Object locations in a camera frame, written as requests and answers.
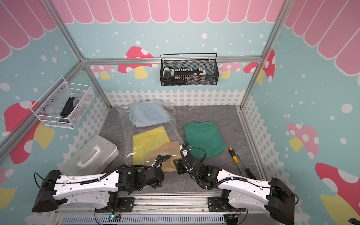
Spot tan garment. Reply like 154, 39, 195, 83
143, 141, 182, 173

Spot green trousers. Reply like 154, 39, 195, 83
183, 121, 227, 159

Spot clear plastic vacuum bag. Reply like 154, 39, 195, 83
116, 100, 184, 172

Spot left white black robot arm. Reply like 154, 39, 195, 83
32, 155, 171, 213

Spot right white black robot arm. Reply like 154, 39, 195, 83
174, 144, 298, 225

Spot yellow green folded garment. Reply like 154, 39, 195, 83
133, 126, 170, 165

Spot yellow black screwdriver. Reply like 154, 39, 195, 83
228, 147, 243, 175

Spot small green circuit board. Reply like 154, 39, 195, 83
108, 214, 121, 223

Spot translucent plastic storage box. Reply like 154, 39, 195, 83
61, 135, 119, 176

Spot light blue folded garment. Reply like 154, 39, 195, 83
129, 100, 170, 128

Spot black part in white basket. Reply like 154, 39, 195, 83
60, 97, 76, 118

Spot white black items in basket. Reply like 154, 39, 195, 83
160, 67, 212, 86

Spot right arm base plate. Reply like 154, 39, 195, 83
207, 196, 238, 212

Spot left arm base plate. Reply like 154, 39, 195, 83
96, 197, 135, 213

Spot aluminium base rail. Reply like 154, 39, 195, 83
50, 193, 278, 225

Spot black handled screwdriver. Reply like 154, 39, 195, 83
237, 155, 257, 180

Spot black wire mesh basket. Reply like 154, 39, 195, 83
159, 53, 219, 86

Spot white wire mesh basket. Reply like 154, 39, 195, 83
30, 77, 95, 129

